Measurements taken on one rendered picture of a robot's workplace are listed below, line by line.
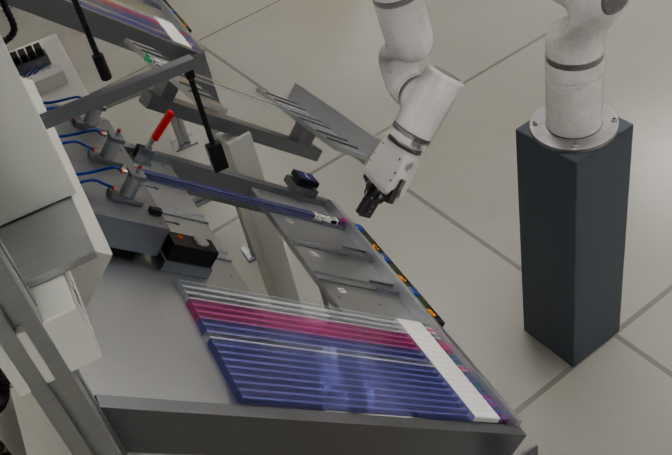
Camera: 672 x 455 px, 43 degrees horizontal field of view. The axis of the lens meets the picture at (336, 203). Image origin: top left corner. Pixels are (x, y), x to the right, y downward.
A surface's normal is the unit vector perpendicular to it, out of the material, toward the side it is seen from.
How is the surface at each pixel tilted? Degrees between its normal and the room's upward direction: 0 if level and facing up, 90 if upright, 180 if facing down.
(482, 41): 0
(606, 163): 90
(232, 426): 90
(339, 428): 90
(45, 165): 90
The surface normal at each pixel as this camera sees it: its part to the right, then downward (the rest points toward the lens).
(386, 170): -0.73, -0.15
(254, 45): -0.17, -0.74
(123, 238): 0.45, 0.53
